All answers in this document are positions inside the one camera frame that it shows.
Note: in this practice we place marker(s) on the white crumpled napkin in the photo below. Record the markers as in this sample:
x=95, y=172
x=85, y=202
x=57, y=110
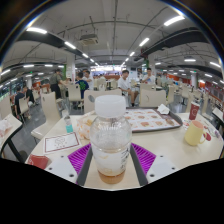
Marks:
x=163, y=109

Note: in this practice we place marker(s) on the red paper cup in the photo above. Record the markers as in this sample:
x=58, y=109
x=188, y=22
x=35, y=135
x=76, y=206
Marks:
x=194, y=111

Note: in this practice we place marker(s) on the dark food tray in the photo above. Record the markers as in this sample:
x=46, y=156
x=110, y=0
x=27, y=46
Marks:
x=150, y=121

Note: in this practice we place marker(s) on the printed paper flyer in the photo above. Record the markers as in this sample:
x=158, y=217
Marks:
x=214, y=131

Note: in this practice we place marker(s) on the ceiling lights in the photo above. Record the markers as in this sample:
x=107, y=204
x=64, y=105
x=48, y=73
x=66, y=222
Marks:
x=36, y=30

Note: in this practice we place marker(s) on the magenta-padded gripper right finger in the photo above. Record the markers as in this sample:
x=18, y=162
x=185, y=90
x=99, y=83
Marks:
x=160, y=168

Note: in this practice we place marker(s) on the cream black-edged side table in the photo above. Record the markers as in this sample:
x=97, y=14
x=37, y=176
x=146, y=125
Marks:
x=13, y=125
x=218, y=115

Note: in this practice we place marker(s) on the flat round red coaster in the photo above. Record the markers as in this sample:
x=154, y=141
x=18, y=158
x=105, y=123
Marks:
x=208, y=137

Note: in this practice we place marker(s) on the white red-bordered paper card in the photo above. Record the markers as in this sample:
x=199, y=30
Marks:
x=61, y=142

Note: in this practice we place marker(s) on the cream canteen chairs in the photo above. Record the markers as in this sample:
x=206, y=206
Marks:
x=50, y=106

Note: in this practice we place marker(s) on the clear white-capped drink bottle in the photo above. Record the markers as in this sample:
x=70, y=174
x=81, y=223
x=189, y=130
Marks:
x=110, y=140

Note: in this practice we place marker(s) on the crumpled paper food wrapper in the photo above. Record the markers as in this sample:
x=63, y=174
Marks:
x=83, y=125

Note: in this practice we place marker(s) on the small teal-labelled bottle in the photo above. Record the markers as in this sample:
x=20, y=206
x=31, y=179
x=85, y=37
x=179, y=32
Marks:
x=68, y=126

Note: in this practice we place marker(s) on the red packet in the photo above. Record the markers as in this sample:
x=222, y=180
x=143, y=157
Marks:
x=38, y=161

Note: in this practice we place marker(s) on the pale yellow mug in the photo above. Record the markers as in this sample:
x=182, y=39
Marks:
x=193, y=133

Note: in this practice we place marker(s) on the white plastic bag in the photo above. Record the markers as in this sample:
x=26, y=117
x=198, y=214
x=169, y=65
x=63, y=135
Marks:
x=4, y=126

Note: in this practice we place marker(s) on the person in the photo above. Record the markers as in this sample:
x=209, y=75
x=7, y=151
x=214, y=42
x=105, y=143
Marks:
x=82, y=85
x=55, y=81
x=18, y=100
x=150, y=78
x=89, y=81
x=30, y=95
x=124, y=85

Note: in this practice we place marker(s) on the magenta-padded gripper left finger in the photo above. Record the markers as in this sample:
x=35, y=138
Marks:
x=63, y=168

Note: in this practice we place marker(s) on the ceiling air conditioner unit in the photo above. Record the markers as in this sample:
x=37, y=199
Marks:
x=89, y=39

